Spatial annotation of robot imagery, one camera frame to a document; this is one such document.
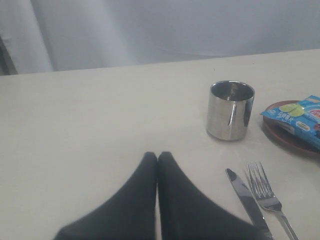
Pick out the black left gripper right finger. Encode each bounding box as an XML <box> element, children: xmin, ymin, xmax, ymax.
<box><xmin>157</xmin><ymin>151</ymin><xmax>263</xmax><ymax>240</ymax></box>

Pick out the brown round wooden plate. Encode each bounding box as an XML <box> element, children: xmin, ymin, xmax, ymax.
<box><xmin>262</xmin><ymin>100</ymin><xmax>320</xmax><ymax>158</ymax></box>

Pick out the silver table knife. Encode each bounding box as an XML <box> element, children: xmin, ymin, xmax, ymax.
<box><xmin>225</xmin><ymin>168</ymin><xmax>274</xmax><ymax>240</ymax></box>

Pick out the stainless steel cup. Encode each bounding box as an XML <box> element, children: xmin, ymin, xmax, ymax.
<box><xmin>206</xmin><ymin>80</ymin><xmax>255</xmax><ymax>141</ymax></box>

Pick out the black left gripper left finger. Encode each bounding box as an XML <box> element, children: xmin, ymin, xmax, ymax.
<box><xmin>55</xmin><ymin>152</ymin><xmax>158</xmax><ymax>240</ymax></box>

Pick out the silver metal fork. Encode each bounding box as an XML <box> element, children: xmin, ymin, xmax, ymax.
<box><xmin>247</xmin><ymin>162</ymin><xmax>299</xmax><ymax>240</ymax></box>

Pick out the blue snack packet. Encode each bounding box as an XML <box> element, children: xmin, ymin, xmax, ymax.
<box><xmin>261</xmin><ymin>95</ymin><xmax>320</xmax><ymax>149</ymax></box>

